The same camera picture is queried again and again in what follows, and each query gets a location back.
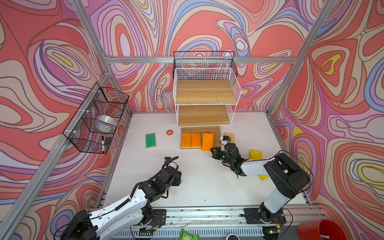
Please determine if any red bucket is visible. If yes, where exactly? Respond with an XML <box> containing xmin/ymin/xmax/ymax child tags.
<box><xmin>297</xmin><ymin>220</ymin><xmax>347</xmax><ymax>240</ymax></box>

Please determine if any pale yellow sponge orange underside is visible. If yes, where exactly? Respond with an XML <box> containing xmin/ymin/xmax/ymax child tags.
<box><xmin>202</xmin><ymin>133</ymin><xmax>214</xmax><ymax>152</ymax></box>

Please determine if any silver tape roll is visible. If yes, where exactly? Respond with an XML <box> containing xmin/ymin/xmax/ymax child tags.
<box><xmin>96</xmin><ymin>115</ymin><xmax>118</xmax><ymax>127</ymax></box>

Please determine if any aluminium front rail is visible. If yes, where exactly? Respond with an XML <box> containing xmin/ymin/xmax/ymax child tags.
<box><xmin>154</xmin><ymin>204</ymin><xmax>327</xmax><ymax>228</ymax></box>

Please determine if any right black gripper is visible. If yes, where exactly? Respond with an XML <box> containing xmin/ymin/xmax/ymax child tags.
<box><xmin>210</xmin><ymin>147</ymin><xmax>233</xmax><ymax>166</ymax></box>

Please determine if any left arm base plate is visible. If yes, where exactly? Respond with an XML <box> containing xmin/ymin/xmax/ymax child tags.
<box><xmin>137</xmin><ymin>209</ymin><xmax>167</xmax><ymax>228</ymax></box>

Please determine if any yellow sponge right table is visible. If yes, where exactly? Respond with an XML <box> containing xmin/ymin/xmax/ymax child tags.
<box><xmin>259</xmin><ymin>175</ymin><xmax>269</xmax><ymax>180</ymax></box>

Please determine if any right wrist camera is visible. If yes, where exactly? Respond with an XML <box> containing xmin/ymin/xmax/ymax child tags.
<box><xmin>220</xmin><ymin>135</ymin><xmax>232</xmax><ymax>151</ymax></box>

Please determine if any yellow sponge beside shelf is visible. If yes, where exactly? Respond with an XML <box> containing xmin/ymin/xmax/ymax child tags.
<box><xmin>224</xmin><ymin>133</ymin><xmax>235</xmax><ymax>143</ymax></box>

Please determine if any green sponge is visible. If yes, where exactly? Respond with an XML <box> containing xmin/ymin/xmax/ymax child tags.
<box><xmin>145</xmin><ymin>133</ymin><xmax>157</xmax><ymax>149</ymax></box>

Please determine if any black marker in basket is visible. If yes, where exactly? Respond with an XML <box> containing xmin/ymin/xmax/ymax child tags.
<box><xmin>101</xmin><ymin>136</ymin><xmax>105</xmax><ymax>153</ymax></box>

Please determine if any green snack bag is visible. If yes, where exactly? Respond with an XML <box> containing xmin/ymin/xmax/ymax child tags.
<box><xmin>179</xmin><ymin>229</ymin><xmax>200</xmax><ymax>240</ymax></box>

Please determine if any black wire basket on wall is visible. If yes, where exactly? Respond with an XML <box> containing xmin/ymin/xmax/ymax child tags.
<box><xmin>63</xmin><ymin>83</ymin><xmax>129</xmax><ymax>155</ymax></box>

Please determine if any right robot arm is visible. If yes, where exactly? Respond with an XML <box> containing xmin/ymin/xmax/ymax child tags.
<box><xmin>211</xmin><ymin>143</ymin><xmax>311</xmax><ymax>222</ymax></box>

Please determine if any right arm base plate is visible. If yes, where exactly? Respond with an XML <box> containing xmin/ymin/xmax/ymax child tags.
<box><xmin>240</xmin><ymin>208</ymin><xmax>287</xmax><ymax>226</ymax></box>

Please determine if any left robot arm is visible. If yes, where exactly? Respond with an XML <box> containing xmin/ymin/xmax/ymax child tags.
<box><xmin>60</xmin><ymin>166</ymin><xmax>182</xmax><ymax>240</ymax></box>

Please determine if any yellow sponge near shelf right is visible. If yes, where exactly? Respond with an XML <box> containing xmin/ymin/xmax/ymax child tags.
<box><xmin>250</xmin><ymin>150</ymin><xmax>263</xmax><ymax>160</ymax></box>

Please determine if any white wire wooden shelf rack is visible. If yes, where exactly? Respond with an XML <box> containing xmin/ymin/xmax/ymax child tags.
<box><xmin>173</xmin><ymin>67</ymin><xmax>242</xmax><ymax>148</ymax></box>

